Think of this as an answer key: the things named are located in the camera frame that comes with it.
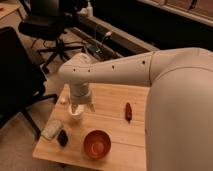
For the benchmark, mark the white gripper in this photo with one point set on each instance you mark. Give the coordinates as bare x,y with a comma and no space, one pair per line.
81,96

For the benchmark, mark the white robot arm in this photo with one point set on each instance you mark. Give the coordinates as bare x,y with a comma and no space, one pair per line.
179,107

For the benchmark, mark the white spray bottle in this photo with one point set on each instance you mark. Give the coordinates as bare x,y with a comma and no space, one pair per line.
89,9

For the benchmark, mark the white paper cup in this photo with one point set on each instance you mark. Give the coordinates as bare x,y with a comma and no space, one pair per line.
78,114

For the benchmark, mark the pale green sponge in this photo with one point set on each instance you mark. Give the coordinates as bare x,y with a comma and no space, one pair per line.
52,129

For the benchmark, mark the small black object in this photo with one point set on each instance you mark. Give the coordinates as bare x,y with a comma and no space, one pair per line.
62,138

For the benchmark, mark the orange bowl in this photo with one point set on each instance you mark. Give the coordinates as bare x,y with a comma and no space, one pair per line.
97,144

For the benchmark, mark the red chili pepper toy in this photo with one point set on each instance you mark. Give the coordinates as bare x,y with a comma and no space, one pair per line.
128,112

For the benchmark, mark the black office chair near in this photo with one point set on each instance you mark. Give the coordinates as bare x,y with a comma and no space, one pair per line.
21,81

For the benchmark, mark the black office chair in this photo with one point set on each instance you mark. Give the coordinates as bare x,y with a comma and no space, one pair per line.
21,81
47,20

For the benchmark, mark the black office chair far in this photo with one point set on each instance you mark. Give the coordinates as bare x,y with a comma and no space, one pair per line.
47,20

